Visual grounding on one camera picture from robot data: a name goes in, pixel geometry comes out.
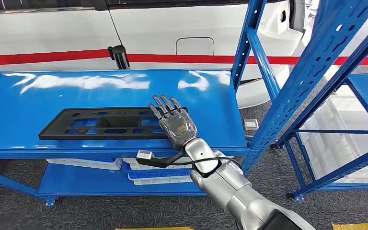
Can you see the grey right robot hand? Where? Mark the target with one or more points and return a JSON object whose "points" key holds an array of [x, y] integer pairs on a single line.
{"points": [[177, 127]]}

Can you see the long black plastic part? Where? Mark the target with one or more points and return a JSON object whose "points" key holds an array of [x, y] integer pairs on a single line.
{"points": [[120, 122]]}

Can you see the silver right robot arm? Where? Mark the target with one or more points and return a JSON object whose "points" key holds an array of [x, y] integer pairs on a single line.
{"points": [[234, 190]]}

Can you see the blue plastic bin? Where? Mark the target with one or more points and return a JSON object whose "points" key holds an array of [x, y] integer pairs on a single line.
{"points": [[158, 174]]}

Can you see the silver floor socket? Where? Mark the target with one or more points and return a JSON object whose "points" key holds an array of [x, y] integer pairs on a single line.
{"points": [[251, 124]]}

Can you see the red barrier belt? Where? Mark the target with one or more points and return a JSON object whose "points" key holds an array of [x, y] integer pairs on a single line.
{"points": [[44, 58]]}

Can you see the large white plastic crate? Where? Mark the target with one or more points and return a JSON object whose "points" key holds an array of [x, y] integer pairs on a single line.
{"points": [[333, 149]]}

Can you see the white car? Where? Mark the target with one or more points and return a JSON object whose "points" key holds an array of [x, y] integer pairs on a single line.
{"points": [[44, 35]]}

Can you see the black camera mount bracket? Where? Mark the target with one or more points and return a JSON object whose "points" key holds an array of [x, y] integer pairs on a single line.
{"points": [[158, 164]]}

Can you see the black stanchion post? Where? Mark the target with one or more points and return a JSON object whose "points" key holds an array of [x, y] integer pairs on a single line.
{"points": [[119, 55]]}

